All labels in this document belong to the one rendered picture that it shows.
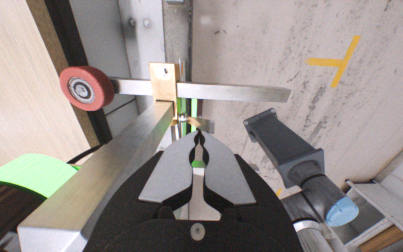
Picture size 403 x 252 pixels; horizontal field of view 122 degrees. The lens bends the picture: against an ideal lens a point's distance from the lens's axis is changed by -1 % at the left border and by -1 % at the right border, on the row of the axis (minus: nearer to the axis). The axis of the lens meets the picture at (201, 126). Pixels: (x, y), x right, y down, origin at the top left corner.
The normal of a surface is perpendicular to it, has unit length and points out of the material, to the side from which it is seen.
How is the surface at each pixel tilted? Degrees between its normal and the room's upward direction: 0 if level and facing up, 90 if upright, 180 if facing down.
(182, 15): 0
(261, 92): 0
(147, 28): 0
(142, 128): 90
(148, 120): 90
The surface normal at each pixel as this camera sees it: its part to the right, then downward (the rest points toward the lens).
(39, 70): 0.00, 0.47
